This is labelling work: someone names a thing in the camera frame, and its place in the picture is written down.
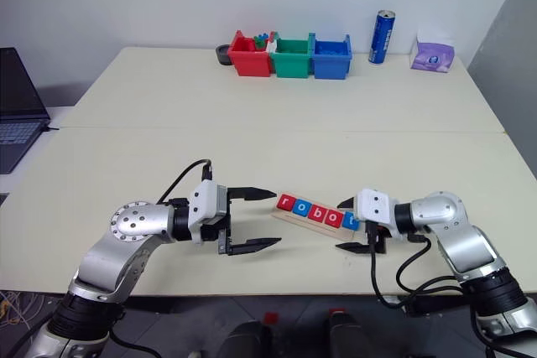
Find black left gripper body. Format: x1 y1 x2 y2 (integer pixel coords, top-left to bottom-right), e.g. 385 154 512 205
200 186 233 257

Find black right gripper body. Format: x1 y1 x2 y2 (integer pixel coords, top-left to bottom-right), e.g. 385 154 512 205
362 221 390 255

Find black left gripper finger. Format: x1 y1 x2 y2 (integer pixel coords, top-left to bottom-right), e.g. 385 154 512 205
228 236 283 257
228 185 279 202

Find light wooden tray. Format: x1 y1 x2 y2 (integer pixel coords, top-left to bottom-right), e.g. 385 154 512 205
271 194 362 238

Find dark rounded shape red top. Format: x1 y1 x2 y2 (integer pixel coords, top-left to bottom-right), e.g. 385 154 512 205
326 308 367 358
216 311 281 358

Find red plastic bin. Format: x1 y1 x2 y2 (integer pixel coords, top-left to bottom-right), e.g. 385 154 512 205
228 29 272 79

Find green plastic bin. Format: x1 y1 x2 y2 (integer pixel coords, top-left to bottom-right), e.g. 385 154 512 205
269 38 314 80

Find blue plastic bin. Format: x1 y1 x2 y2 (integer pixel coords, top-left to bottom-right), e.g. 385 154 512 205
309 32 354 80

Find black round bowl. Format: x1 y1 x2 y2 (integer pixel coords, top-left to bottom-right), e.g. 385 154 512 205
215 43 236 67

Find purple tissue pack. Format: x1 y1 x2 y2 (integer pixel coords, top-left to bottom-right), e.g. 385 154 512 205
409 29 457 74

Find blue drink can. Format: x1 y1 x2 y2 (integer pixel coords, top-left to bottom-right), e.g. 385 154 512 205
368 9 398 65

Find dark laptop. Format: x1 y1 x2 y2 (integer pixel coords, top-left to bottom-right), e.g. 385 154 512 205
0 47 52 175

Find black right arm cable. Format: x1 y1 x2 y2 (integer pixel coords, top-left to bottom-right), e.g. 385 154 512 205
368 221 465 317

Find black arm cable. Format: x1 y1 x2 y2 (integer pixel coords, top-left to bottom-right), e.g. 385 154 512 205
157 158 216 205
368 221 465 317

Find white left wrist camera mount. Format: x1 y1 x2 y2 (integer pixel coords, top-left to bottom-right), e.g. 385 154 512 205
187 180 220 246

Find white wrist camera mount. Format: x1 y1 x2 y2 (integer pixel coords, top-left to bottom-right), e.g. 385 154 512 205
355 188 398 240
187 180 220 246

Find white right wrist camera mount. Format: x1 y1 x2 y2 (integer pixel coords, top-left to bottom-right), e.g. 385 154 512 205
355 188 398 240

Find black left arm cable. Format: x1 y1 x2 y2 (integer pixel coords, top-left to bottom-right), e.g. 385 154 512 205
157 158 216 205

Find tangled light wires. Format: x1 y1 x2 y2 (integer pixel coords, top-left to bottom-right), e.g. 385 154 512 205
0 288 54 328

